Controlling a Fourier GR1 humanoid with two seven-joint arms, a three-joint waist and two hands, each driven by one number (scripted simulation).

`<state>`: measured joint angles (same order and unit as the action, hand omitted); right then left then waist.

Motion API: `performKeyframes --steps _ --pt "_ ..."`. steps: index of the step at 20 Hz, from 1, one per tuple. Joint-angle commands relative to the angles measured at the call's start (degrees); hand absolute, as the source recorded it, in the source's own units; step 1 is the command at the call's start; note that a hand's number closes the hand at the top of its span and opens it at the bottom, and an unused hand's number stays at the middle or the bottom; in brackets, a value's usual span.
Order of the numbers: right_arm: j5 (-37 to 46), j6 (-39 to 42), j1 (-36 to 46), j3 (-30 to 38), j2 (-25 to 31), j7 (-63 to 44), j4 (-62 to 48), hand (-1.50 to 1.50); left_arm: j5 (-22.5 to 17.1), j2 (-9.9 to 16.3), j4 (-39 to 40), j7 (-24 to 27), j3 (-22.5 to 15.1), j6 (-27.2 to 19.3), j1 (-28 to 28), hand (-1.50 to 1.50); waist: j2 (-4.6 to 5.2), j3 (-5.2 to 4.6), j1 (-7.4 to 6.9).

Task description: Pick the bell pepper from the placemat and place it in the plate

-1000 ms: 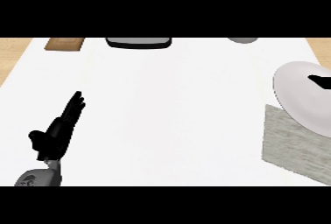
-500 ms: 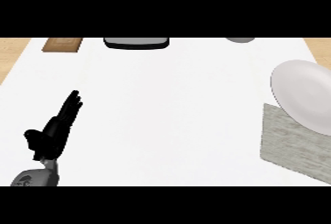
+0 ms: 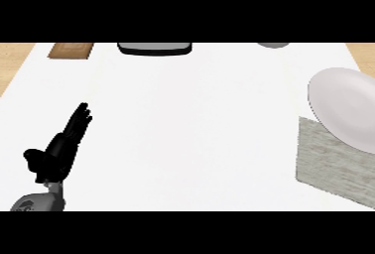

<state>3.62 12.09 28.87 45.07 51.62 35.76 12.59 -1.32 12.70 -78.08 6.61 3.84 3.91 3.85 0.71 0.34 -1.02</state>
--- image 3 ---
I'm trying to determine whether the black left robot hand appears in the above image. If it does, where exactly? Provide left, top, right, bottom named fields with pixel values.
left=22, top=102, right=94, bottom=185

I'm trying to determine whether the grey woven placemat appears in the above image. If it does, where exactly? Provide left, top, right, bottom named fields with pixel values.
left=293, top=115, right=375, bottom=210

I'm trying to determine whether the white round plate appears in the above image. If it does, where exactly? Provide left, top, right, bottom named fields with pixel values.
left=305, top=66, right=375, bottom=153

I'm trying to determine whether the brown wooden board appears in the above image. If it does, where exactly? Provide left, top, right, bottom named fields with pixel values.
left=47, top=43, right=94, bottom=61

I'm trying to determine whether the dark grey appliance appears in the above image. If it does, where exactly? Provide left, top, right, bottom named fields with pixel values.
left=115, top=43, right=193, bottom=57

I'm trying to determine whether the grey round object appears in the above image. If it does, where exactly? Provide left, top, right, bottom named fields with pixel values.
left=256, top=43, right=290, bottom=50

